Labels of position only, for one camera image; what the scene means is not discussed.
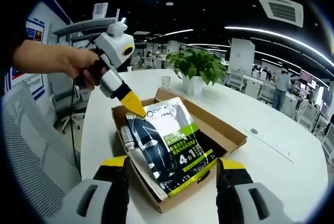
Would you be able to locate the blue striped wall board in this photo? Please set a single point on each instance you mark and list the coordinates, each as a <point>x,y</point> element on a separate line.
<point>28,83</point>

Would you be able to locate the grey swivel office chair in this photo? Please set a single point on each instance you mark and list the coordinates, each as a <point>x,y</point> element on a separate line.
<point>81,94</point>

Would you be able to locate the grey metal shelf rack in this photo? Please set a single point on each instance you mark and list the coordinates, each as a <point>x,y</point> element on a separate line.
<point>78,26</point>

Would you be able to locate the brown cardboard shoe box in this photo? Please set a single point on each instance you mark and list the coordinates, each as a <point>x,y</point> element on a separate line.
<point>221,130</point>

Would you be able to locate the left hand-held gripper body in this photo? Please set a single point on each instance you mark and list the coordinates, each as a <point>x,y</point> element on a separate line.
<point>112,49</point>

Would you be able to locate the white ribbed storage bin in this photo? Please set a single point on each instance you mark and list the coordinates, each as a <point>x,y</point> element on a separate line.
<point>100,11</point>

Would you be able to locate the small white paper cup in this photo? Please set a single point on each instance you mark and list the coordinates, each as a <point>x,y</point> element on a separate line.
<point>129,69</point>

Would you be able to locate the wall monitor screen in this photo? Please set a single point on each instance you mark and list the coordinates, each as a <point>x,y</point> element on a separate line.
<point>306,76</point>

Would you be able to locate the ceiling air conditioner vent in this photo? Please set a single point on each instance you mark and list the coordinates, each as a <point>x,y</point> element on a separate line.
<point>280,10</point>

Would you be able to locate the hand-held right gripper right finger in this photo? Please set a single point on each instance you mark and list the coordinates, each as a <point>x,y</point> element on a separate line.
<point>227,200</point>

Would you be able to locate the white tube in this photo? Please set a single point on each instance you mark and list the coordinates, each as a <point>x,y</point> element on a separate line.
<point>128,138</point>

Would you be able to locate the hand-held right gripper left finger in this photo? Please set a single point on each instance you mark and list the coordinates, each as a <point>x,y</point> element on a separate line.
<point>117,198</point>

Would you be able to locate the person's left hand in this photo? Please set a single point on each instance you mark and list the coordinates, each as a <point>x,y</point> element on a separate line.
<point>83,64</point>

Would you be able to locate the green potted plant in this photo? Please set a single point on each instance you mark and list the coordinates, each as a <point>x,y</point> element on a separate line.
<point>195,64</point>

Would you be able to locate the white square pillar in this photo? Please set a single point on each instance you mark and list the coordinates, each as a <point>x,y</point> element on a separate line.
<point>242,54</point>

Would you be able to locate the row of white office chairs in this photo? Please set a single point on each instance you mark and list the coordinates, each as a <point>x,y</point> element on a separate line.
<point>236,79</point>

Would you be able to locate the grey mesh office chair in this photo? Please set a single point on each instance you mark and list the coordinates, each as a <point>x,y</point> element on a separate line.
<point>31,143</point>

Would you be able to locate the long curved ceiling light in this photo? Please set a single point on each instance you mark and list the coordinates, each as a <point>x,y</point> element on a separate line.
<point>235,28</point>

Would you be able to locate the silver socket strip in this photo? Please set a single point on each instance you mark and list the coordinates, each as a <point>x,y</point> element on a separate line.
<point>271,144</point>

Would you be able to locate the blue framed wall poster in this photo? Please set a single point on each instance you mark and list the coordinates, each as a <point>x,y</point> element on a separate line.
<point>35,32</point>

